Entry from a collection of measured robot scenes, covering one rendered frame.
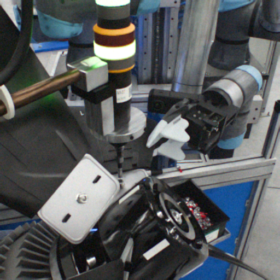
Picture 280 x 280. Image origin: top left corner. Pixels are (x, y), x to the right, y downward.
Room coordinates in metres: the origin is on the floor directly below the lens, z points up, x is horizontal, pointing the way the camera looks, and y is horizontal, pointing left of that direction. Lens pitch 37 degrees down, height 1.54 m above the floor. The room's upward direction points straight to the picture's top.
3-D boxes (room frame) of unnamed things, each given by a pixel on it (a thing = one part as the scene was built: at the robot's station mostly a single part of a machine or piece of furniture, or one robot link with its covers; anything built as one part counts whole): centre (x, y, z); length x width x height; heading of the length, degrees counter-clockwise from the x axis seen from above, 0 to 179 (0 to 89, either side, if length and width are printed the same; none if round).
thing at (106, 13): (0.35, 0.02, 1.44); 0.03 x 0.03 x 0.01
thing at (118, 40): (0.35, 0.02, 1.41); 0.04 x 0.04 x 0.01
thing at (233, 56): (1.14, -0.32, 1.09); 0.15 x 0.15 x 0.10
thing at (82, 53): (1.11, 0.17, 1.09); 0.15 x 0.15 x 0.10
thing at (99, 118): (0.34, 0.03, 1.34); 0.09 x 0.07 x 0.10; 138
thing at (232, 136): (0.69, -0.21, 1.08); 0.11 x 0.08 x 0.11; 61
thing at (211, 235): (0.58, -0.09, 0.85); 0.22 x 0.17 x 0.07; 119
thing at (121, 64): (0.35, 0.02, 1.39); 0.04 x 0.04 x 0.01
